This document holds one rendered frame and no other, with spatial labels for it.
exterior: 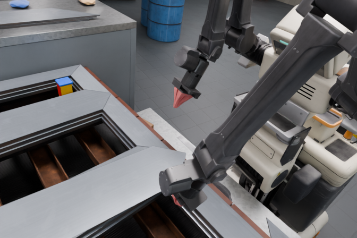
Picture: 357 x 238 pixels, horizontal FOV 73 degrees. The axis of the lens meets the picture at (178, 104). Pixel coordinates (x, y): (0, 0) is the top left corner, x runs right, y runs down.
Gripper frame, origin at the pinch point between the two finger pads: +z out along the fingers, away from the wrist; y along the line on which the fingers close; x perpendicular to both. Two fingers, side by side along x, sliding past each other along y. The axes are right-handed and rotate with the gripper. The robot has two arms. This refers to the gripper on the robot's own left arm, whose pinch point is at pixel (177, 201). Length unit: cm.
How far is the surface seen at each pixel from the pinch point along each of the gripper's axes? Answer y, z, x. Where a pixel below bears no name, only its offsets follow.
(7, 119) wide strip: -63, 18, -28
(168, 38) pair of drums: -237, 140, 234
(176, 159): -12.4, 3.8, 11.4
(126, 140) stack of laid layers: -30.6, 10.8, 3.2
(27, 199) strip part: -25.3, 8.6, -32.5
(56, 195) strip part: -22.0, 7.5, -26.1
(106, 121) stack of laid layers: -45.5, 16.3, 3.4
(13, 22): -112, 9, -11
